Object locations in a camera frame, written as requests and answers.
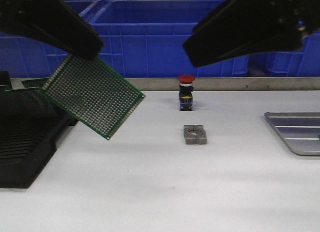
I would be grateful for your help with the silver metal tray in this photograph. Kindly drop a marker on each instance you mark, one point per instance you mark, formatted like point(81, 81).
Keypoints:
point(298, 130)

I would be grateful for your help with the black rack far left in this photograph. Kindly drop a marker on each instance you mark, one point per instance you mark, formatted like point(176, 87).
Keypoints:
point(5, 79)

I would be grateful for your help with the steel table edge rail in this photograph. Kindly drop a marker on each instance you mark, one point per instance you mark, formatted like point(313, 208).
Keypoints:
point(200, 84)

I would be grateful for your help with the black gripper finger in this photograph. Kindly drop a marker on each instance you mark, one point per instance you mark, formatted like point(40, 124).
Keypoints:
point(244, 27)
point(53, 22)

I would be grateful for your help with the red emergency stop button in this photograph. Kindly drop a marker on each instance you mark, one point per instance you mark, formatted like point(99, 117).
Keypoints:
point(185, 92)

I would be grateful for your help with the black slotted board rack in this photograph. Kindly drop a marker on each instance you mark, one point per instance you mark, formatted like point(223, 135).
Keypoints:
point(27, 145)

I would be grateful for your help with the blue plastic crate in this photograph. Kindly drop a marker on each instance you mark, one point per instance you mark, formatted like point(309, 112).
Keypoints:
point(144, 39)
point(27, 58)
point(303, 63)

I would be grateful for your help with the blue left plastic crate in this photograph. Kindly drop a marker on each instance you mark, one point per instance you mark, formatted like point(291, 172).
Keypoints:
point(27, 58)

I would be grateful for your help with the grey metal clamp block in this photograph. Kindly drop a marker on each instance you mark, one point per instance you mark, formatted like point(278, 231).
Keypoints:
point(195, 135)

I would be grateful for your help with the blue centre plastic crate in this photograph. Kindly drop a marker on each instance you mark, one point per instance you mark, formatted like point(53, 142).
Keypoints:
point(144, 39)

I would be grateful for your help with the blue right plastic crate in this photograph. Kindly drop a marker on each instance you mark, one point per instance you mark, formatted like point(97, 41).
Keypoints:
point(303, 63)

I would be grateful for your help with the green perforated board rearmost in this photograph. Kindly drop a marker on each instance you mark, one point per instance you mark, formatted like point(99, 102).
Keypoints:
point(36, 82)

